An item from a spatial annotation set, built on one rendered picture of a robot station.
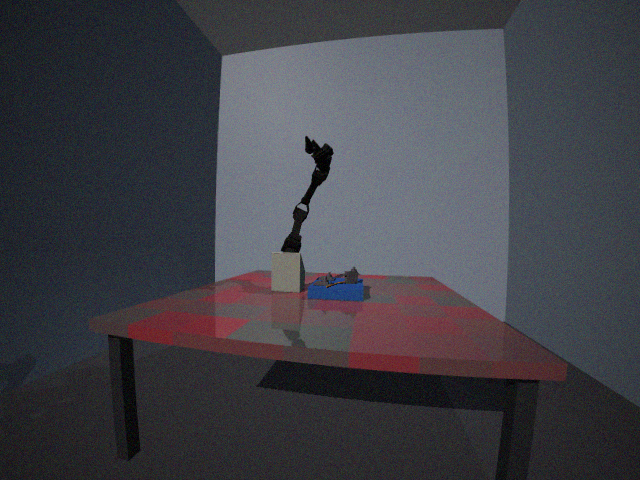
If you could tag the blue flat deck plate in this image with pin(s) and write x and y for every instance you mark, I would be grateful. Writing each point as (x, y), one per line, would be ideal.
(341, 291)

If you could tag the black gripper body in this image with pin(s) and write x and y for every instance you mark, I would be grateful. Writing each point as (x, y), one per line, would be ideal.
(321, 159)

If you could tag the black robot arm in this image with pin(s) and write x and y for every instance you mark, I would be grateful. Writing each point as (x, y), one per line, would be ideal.
(292, 243)

